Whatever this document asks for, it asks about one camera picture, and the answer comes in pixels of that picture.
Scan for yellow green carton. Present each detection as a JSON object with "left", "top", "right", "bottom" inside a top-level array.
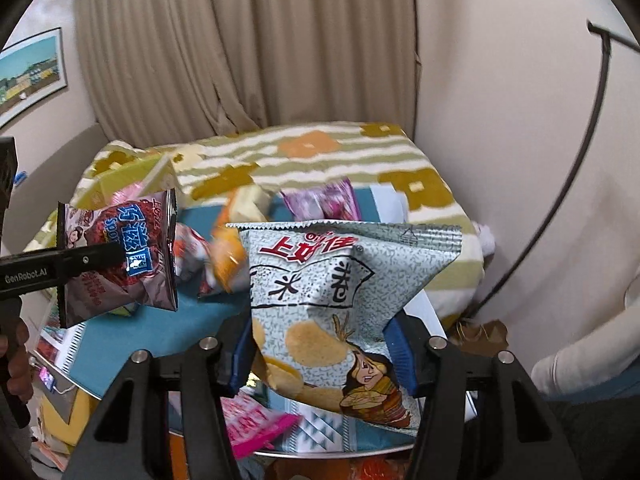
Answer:
[{"left": 82, "top": 154, "right": 182, "bottom": 211}]

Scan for framed wall picture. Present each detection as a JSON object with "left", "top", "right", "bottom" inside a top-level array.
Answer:
[{"left": 0, "top": 27, "right": 69, "bottom": 129}]

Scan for grey speckled chip bag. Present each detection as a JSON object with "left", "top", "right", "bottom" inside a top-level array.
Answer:
[{"left": 226, "top": 219, "right": 463, "bottom": 437}]

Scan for orange beige snack packet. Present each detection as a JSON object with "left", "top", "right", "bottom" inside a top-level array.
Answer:
[{"left": 209, "top": 186, "right": 272, "bottom": 295}]

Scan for red white snack packet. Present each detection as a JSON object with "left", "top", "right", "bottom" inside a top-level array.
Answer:
[{"left": 172, "top": 222, "right": 215, "bottom": 282}]

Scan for pink snack packet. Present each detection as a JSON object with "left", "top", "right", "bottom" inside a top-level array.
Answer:
[{"left": 220, "top": 391, "right": 302, "bottom": 459}]

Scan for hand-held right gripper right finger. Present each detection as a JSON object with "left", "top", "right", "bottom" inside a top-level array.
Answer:
[{"left": 382, "top": 315, "right": 583, "bottom": 480}]

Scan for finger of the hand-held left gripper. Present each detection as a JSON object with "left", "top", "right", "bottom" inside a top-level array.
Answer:
[{"left": 55, "top": 243, "right": 127, "bottom": 283}]

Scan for purple cartoon snack packet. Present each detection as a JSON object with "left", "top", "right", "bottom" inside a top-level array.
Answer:
[{"left": 281, "top": 178, "right": 362, "bottom": 222}]

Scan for brown paper bag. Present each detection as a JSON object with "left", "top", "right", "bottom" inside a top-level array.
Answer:
[{"left": 448, "top": 319, "right": 509, "bottom": 357}]

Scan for teal patterned cloth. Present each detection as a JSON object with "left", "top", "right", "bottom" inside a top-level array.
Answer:
[{"left": 62, "top": 185, "right": 476, "bottom": 457}]

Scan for dark cloth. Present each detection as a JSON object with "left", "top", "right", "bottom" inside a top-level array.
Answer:
[{"left": 542, "top": 394, "right": 640, "bottom": 480}]

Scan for brown purple snack packet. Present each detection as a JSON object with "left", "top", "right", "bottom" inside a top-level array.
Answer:
[{"left": 56, "top": 188, "right": 180, "bottom": 329}]

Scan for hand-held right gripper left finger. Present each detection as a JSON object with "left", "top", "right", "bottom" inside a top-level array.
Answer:
[{"left": 62, "top": 315, "right": 257, "bottom": 480}]

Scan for beige curtain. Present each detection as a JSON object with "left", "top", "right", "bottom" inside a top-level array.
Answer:
[{"left": 74, "top": 0, "right": 420, "bottom": 147}]

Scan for floral striped blanket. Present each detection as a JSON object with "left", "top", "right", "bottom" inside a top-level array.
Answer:
[{"left": 32, "top": 121, "right": 497, "bottom": 328}]

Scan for person's left hand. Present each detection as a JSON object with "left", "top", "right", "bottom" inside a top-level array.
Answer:
[{"left": 0, "top": 317, "right": 34, "bottom": 407}]

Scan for white garment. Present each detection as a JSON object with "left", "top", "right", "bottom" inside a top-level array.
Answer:
[{"left": 530, "top": 329, "right": 640, "bottom": 402}]

